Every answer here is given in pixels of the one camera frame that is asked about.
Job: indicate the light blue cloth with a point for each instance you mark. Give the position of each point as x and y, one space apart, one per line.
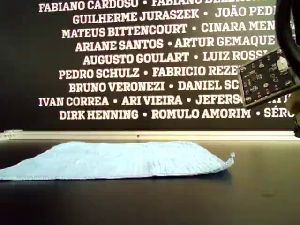
117 161

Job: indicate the right wrist camera circuit board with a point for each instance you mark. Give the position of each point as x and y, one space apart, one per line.
262 79

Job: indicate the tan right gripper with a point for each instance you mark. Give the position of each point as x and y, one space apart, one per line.
295 103

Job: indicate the black banner with white names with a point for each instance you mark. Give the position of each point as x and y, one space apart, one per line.
150 65

